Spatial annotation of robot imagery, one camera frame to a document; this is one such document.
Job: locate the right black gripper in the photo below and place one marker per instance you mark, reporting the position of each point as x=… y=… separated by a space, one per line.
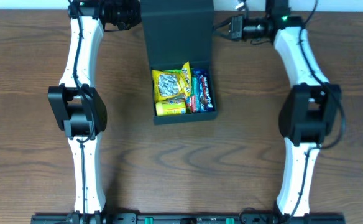
x=235 y=27

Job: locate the dark green lidded box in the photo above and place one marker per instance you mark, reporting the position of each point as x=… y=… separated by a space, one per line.
x=176 y=32

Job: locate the green red chocolate bar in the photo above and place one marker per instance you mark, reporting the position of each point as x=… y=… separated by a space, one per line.
x=195 y=103

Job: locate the blue Oreo cookie pack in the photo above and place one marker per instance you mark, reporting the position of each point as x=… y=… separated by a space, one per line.
x=213 y=101

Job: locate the purple Dairy Milk bar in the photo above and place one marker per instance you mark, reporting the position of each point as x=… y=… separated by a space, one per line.
x=205 y=101

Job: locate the yellow Hacks candy bag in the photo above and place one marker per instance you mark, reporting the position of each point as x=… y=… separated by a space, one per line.
x=172 y=83

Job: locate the yellow plastic candy jar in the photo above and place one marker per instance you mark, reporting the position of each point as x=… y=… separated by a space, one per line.
x=170 y=107

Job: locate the green Haribo gummy bag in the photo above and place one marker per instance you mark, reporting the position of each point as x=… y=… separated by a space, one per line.
x=188 y=104

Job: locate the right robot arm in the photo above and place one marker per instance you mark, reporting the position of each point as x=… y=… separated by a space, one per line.
x=312 y=118

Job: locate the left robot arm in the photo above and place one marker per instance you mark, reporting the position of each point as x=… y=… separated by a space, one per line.
x=77 y=106

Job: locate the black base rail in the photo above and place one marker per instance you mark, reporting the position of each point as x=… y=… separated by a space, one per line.
x=132 y=218

